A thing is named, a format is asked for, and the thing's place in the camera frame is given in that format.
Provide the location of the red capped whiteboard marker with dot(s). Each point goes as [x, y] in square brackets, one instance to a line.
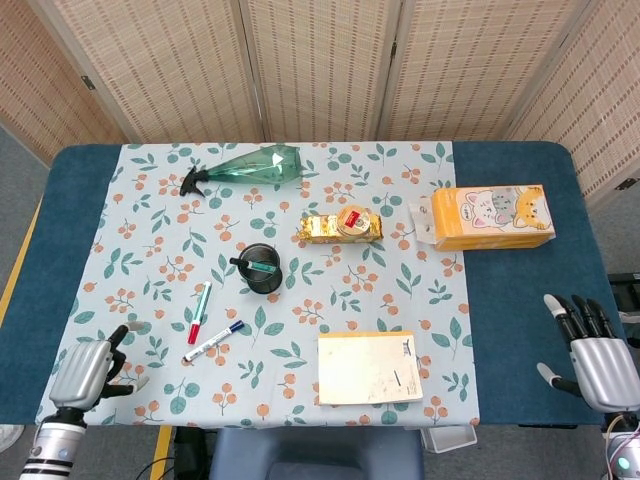
[200, 312]

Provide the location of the black equipment base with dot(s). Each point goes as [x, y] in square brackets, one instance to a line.
[190, 455]

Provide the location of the white rounded object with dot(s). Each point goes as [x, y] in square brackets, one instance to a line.
[9, 436]

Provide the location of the black mesh pen holder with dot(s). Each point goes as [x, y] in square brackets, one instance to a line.
[260, 285]

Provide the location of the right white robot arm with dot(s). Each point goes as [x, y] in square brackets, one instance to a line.
[622, 445]

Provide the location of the blue capped whiteboard marker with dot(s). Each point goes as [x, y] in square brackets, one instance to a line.
[212, 342]

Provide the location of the gold cracker packet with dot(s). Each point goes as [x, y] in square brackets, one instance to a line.
[320, 230]

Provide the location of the dark blue chair seat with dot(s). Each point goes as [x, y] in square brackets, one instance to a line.
[315, 455]

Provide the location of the round snack cup red label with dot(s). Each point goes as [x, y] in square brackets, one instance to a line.
[354, 220]

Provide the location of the black device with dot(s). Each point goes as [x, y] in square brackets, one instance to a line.
[627, 290]

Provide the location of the black capped whiteboard marker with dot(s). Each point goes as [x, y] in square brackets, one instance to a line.
[255, 266]

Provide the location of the cream cover notebook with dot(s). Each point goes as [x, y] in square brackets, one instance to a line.
[367, 367]

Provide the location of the green spray bottle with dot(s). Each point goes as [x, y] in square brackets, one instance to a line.
[255, 167]

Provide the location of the woven bamboo folding screen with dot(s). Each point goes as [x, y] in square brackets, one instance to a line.
[320, 65]

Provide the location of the yellow cat tissue pack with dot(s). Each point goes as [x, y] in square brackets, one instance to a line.
[490, 220]

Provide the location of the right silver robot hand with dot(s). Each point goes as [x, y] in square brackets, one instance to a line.
[607, 370]

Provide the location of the floral leaf tablecloth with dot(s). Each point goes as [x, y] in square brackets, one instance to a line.
[320, 300]

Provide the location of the white plastic box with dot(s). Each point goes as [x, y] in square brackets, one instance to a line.
[450, 440]

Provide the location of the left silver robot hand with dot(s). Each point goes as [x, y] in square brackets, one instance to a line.
[80, 370]

